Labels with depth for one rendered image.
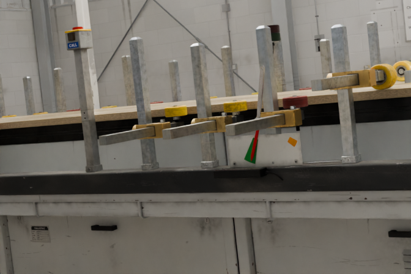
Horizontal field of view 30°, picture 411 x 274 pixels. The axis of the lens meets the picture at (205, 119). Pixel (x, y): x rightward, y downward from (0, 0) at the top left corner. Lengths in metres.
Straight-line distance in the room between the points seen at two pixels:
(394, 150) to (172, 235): 0.97
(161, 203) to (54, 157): 0.72
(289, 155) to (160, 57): 9.15
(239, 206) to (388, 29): 7.43
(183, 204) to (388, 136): 0.73
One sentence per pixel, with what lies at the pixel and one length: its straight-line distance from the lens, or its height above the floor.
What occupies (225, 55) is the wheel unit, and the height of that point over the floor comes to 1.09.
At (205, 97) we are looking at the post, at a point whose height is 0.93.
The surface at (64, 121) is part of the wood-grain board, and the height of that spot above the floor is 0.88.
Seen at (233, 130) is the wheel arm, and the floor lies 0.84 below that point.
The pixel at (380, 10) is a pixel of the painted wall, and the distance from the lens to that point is 9.85.
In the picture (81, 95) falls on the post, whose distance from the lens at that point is 2.84.
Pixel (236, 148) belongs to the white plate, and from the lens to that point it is 2.46.
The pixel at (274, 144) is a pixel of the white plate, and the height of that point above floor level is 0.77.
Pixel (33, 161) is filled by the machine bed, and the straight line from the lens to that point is 3.36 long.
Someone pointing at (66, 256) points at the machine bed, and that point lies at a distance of 3.38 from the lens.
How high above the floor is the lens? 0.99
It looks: 3 degrees down
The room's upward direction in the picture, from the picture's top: 6 degrees counter-clockwise
